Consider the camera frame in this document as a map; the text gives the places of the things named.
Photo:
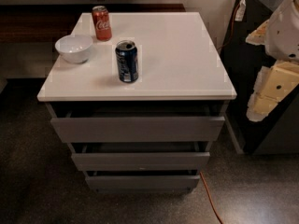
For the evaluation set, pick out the grey bottom drawer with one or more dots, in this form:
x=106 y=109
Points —
x=135 y=183

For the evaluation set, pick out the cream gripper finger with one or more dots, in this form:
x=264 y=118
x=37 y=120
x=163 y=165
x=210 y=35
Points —
x=272 y=85
x=257 y=37

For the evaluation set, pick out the white-topped grey drawer cabinet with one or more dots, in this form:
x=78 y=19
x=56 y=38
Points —
x=177 y=63

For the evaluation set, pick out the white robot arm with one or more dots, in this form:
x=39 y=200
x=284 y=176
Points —
x=280 y=36

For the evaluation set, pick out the grey drawer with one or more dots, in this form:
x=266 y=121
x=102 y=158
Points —
x=166 y=122
x=160 y=156
x=135 y=183

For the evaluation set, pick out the grey top drawer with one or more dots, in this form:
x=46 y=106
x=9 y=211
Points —
x=166 y=122

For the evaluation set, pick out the white ceramic bowl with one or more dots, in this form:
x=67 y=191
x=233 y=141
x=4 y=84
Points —
x=75 y=48

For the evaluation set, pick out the blue pepsi can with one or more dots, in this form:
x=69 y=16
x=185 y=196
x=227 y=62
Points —
x=126 y=56

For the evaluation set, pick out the white paper tag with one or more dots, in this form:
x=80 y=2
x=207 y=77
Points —
x=239 y=15

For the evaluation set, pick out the grey middle drawer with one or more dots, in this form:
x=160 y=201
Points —
x=160 y=156

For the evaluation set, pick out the red coca-cola can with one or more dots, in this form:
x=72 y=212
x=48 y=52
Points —
x=101 y=23

